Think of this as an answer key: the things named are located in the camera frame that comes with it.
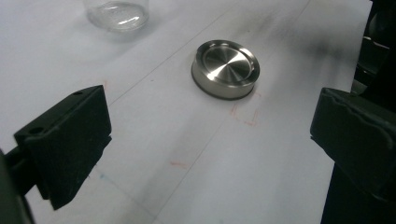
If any clear glass jar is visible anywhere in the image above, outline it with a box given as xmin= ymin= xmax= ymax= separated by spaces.
xmin=83 ymin=0 xmax=150 ymax=33

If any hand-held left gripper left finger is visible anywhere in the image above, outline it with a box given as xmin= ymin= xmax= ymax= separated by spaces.
xmin=13 ymin=85 xmax=113 ymax=211

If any dark equipment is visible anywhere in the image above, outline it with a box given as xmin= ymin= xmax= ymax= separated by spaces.
xmin=350 ymin=0 xmax=396 ymax=110

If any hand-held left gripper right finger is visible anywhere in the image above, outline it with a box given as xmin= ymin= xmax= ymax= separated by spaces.
xmin=310 ymin=87 xmax=396 ymax=203

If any round steel lid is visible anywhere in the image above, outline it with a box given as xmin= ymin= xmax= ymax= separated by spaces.
xmin=191 ymin=39 xmax=262 ymax=101

